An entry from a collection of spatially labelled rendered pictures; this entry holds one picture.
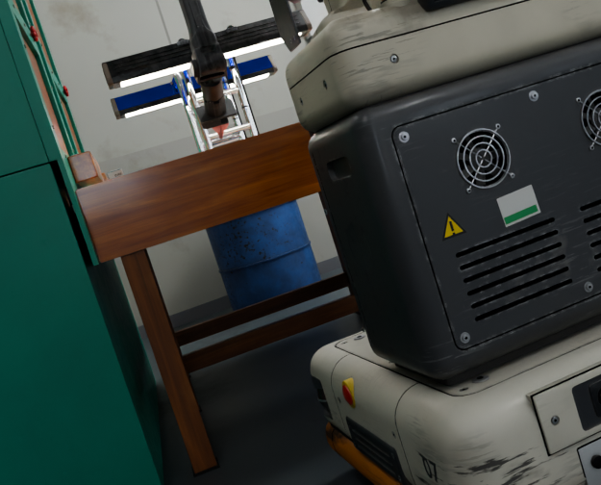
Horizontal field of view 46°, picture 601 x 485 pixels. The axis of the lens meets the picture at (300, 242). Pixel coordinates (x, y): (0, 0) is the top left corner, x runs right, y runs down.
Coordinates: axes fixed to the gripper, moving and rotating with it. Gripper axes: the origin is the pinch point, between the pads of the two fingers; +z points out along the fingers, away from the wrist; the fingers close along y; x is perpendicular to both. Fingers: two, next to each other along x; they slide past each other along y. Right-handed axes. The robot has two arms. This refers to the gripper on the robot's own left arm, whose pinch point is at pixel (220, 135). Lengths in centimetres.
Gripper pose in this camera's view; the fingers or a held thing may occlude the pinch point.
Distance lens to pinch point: 202.5
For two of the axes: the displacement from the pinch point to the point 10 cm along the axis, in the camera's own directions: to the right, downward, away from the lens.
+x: 3.6, 7.3, -5.9
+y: -9.3, 3.1, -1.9
